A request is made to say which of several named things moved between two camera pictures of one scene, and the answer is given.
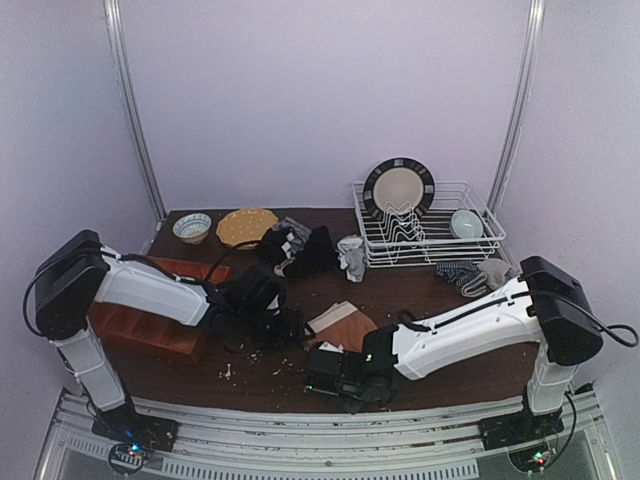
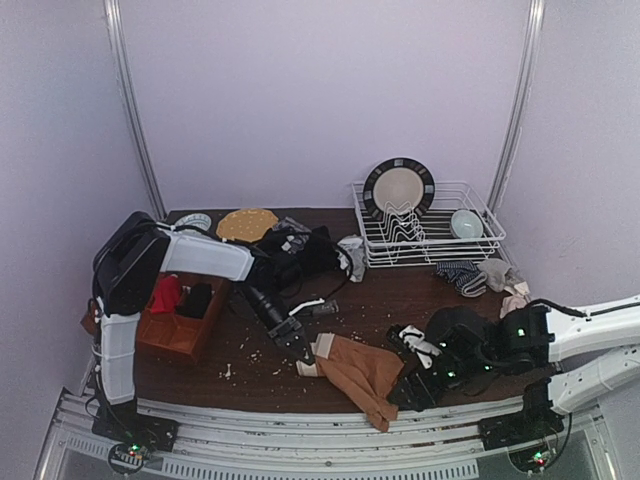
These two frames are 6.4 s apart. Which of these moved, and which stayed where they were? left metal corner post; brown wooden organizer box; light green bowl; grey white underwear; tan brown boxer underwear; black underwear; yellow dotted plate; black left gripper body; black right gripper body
Moved: black right gripper body; black left gripper body; tan brown boxer underwear
Stayed: yellow dotted plate; black underwear; left metal corner post; grey white underwear; light green bowl; brown wooden organizer box
